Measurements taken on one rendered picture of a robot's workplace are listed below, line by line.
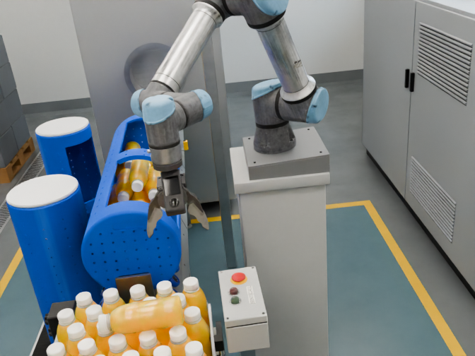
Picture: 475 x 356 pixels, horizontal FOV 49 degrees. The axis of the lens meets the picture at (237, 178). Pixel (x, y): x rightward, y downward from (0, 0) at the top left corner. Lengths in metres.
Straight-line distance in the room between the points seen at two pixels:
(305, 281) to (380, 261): 1.41
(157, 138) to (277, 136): 0.66
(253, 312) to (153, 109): 0.52
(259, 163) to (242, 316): 0.64
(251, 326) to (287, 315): 0.81
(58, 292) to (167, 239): 0.89
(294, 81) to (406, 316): 1.70
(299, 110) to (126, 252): 0.68
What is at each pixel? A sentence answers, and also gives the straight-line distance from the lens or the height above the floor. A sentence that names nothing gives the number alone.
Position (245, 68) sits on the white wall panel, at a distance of 6.67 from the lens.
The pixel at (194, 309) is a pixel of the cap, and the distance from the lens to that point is 1.31.
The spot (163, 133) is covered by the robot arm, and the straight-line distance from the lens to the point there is 1.20.
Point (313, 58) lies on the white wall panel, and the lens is 6.76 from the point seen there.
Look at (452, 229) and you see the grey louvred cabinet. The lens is 3.14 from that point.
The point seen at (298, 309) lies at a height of 0.59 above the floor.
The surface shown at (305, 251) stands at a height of 0.85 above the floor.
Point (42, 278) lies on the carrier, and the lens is 2.30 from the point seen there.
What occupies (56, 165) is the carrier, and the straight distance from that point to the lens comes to 2.92.
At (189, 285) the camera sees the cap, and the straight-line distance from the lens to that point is 1.39.
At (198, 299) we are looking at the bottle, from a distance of 1.41.
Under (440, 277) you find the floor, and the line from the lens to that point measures 3.27.
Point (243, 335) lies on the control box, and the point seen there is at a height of 1.05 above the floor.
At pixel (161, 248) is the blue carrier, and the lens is 1.54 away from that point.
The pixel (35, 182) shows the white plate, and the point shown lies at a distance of 2.32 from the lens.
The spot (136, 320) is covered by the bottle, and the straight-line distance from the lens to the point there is 1.25.
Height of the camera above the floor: 1.91
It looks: 26 degrees down
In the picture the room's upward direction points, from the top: 6 degrees counter-clockwise
